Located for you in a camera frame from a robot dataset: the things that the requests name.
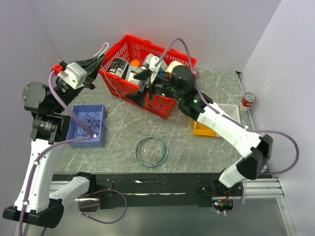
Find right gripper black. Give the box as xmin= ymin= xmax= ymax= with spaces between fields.
xmin=124 ymin=69 xmax=183 ymax=109

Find purple wire bundle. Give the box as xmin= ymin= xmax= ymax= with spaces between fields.
xmin=73 ymin=100 xmax=106 ymax=137

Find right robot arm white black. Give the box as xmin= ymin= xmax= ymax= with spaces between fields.
xmin=125 ymin=65 xmax=273 ymax=196

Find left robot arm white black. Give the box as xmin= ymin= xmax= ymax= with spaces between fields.
xmin=2 ymin=54 xmax=105 ymax=229

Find grey labelled pouch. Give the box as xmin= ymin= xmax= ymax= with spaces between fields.
xmin=125 ymin=65 xmax=145 ymax=86

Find blue Harrys box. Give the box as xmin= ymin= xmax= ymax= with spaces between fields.
xmin=157 ymin=68 xmax=168 ymax=79

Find orange fruit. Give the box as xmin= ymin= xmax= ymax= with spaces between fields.
xmin=130 ymin=59 xmax=142 ymax=67

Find black cylindrical can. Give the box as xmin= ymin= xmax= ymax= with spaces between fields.
xmin=107 ymin=58 xmax=129 ymax=79

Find white paper towel roll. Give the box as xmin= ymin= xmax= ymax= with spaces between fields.
xmin=165 ymin=61 xmax=183 ymax=73

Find red plastic shopping basket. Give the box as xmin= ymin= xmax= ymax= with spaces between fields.
xmin=98 ymin=34 xmax=197 ymax=119

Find blue plastic bin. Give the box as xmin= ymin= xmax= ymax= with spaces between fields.
xmin=65 ymin=104 xmax=107 ymax=148

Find yellow plastic bin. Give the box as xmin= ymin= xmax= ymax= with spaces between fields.
xmin=189 ymin=118 xmax=218 ymax=137

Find white plastic bin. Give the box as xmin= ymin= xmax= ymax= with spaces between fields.
xmin=218 ymin=103 xmax=240 ymax=123

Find red white soup can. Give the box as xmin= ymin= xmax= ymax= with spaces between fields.
xmin=238 ymin=92 xmax=256 ymax=112

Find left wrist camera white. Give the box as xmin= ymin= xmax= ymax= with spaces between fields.
xmin=51 ymin=62 xmax=87 ymax=89

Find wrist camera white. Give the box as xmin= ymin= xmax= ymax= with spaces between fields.
xmin=51 ymin=62 xmax=87 ymax=89
xmin=143 ymin=53 xmax=168 ymax=84

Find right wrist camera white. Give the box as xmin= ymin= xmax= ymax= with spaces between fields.
xmin=143 ymin=53 xmax=168 ymax=84

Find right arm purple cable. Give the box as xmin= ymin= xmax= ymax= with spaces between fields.
xmin=157 ymin=37 xmax=300 ymax=215

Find green blue wire coil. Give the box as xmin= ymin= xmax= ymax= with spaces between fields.
xmin=135 ymin=136 xmax=169 ymax=169

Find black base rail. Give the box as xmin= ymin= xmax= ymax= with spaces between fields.
xmin=50 ymin=173 xmax=271 ymax=209

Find aluminium frame rail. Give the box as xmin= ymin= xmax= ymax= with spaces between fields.
xmin=244 ymin=178 xmax=284 ymax=199

